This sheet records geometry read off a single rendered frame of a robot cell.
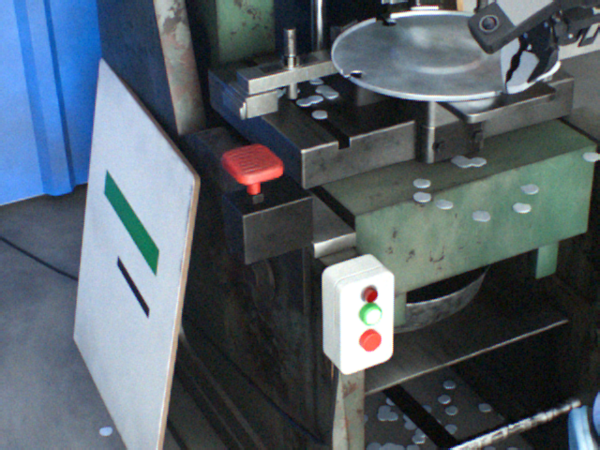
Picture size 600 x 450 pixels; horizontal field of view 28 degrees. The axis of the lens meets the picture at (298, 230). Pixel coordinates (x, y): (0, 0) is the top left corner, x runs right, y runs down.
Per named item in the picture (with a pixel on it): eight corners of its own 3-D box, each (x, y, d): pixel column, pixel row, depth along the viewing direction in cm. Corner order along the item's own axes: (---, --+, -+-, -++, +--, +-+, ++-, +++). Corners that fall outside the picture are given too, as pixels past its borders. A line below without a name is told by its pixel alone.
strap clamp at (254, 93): (348, 93, 170) (348, 24, 165) (241, 120, 164) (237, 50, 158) (328, 78, 175) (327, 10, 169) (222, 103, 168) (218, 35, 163)
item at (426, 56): (592, 69, 157) (593, 64, 156) (405, 121, 146) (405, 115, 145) (465, 1, 179) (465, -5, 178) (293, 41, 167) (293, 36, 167)
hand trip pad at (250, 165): (290, 219, 145) (288, 163, 141) (245, 232, 143) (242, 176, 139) (264, 194, 151) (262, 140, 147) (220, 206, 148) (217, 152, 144)
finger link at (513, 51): (537, 82, 154) (563, 30, 146) (500, 92, 151) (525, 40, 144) (524, 65, 155) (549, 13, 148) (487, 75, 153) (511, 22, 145)
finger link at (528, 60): (550, 99, 152) (577, 48, 145) (514, 111, 150) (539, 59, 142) (537, 82, 154) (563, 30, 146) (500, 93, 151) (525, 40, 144)
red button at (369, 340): (382, 349, 149) (382, 330, 148) (363, 355, 148) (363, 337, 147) (377, 343, 150) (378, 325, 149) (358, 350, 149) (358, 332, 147)
